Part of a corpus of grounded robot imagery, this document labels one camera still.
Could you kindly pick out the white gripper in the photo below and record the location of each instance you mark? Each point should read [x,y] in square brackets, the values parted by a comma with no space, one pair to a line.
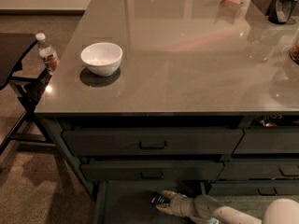
[181,204]

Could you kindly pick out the blue rxbar blueberry wrapper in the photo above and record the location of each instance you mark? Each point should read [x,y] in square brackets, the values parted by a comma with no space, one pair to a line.
[158,198]

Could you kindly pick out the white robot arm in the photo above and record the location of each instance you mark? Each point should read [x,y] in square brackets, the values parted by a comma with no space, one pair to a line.
[204,209]

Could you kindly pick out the middle left drawer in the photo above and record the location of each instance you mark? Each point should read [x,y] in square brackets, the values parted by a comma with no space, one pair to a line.
[151,170]

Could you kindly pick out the open bottom left drawer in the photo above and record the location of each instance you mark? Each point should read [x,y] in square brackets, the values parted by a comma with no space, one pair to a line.
[128,202]

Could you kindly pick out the bottom right drawer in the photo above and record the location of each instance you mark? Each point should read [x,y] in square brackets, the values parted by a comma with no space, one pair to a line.
[263,188]

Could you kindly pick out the middle right drawer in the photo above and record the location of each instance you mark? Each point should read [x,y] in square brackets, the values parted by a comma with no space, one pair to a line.
[254,169]

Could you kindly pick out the top left drawer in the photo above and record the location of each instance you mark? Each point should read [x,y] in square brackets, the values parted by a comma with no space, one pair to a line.
[151,141]

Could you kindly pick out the top right drawer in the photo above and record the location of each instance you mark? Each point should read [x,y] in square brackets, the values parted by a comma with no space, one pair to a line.
[269,141]

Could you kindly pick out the white ceramic bowl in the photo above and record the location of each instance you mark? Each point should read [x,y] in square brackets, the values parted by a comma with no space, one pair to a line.
[102,59]

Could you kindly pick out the clear plastic water bottle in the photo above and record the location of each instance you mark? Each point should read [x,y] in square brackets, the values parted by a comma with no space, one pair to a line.
[47,53]

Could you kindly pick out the glass jar with snacks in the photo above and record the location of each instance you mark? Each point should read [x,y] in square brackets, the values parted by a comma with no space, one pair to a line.
[294,51]

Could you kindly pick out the dark chair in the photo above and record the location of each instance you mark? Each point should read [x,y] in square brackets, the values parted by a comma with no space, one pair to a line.
[13,48]

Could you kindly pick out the dark metal cup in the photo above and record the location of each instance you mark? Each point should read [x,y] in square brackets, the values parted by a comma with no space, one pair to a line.
[281,11]

